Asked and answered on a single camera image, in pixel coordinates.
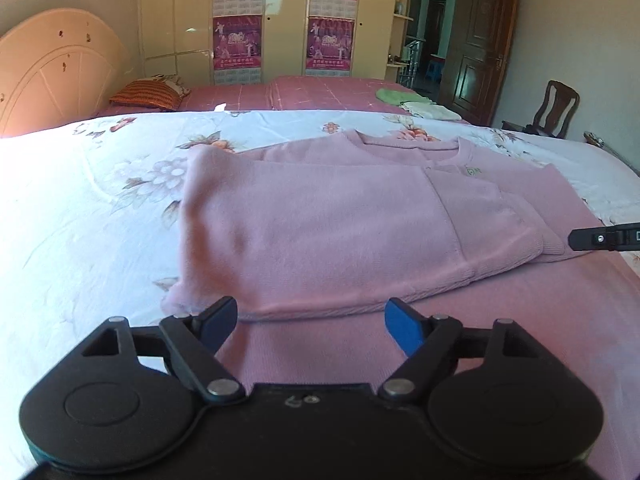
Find pink knit sweater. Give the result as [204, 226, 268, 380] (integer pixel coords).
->
[163, 131, 639, 478]

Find dark wooden chair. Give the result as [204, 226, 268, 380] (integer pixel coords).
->
[502, 80, 580, 139]

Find white floral bed sheet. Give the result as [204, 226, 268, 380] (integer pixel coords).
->
[1, 110, 639, 479]

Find white folded cloth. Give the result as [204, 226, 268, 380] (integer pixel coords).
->
[400, 101, 462, 122]

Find green folded cloth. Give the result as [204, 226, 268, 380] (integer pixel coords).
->
[375, 88, 434, 107]

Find dark wooden door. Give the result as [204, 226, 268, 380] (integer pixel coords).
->
[438, 0, 518, 126]

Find orange striped pillow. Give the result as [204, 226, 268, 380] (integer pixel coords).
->
[108, 75, 191, 112]

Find pink checked bedspread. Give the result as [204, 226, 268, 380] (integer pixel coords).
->
[96, 75, 469, 126]

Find cream arched headboard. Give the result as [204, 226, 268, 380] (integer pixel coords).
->
[0, 8, 137, 138]

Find cream glossy wardrobe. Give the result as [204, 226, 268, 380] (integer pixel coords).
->
[139, 0, 408, 86]

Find purple calendar poster left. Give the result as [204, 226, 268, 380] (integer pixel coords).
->
[212, 0, 265, 86]

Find purple calendar poster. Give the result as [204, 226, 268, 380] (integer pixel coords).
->
[212, 0, 265, 86]
[305, 0, 358, 77]

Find purple calendar poster right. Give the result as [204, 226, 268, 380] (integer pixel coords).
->
[305, 0, 358, 77]

